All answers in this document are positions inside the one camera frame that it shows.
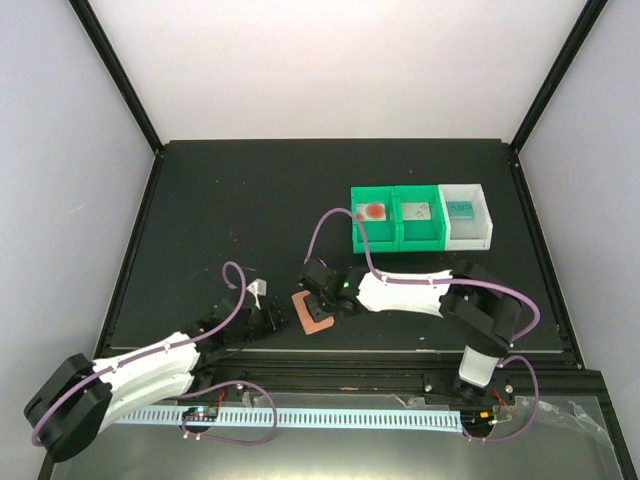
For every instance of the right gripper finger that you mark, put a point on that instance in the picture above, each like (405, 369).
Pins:
(311, 301)
(317, 312)

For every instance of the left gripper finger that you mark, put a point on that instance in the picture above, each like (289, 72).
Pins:
(276, 337)
(279, 316)

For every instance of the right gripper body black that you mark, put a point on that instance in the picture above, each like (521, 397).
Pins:
(328, 301)

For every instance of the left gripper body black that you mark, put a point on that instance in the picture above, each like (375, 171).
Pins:
(252, 330)

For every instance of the brown leather card holder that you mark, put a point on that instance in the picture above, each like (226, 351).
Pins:
(309, 325)

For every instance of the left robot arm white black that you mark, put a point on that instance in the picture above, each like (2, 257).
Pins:
(83, 397)

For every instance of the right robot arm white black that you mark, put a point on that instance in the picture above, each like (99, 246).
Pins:
(488, 316)

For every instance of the red circle card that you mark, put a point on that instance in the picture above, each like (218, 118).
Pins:
(371, 212)

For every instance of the grey white card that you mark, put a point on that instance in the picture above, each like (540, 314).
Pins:
(416, 211)

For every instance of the teal card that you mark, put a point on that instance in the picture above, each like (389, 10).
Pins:
(460, 210)

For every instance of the left green bin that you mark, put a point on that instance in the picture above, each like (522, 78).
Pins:
(383, 237)

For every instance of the green bin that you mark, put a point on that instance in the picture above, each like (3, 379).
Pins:
(383, 237)
(423, 226)

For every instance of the middle green bin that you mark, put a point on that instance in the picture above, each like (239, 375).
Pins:
(423, 226)

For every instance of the left circuit board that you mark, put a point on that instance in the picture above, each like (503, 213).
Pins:
(200, 414)

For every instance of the circuit board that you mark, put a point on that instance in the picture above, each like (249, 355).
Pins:
(200, 414)
(474, 419)

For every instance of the white bin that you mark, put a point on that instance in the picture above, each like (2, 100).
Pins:
(469, 226)

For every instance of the right circuit board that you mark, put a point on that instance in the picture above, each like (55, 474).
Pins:
(474, 419)

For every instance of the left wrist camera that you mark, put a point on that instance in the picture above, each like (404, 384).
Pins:
(258, 289)

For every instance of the white slotted cable duct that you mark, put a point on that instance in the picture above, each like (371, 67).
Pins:
(304, 418)

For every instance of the black aluminium rail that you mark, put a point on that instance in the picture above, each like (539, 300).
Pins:
(434, 376)

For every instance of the left black frame post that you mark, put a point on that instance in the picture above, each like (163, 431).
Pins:
(102, 45)

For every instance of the black frame post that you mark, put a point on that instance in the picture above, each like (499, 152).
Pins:
(102, 45)
(572, 45)

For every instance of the right black frame post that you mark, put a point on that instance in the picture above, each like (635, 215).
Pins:
(572, 45)

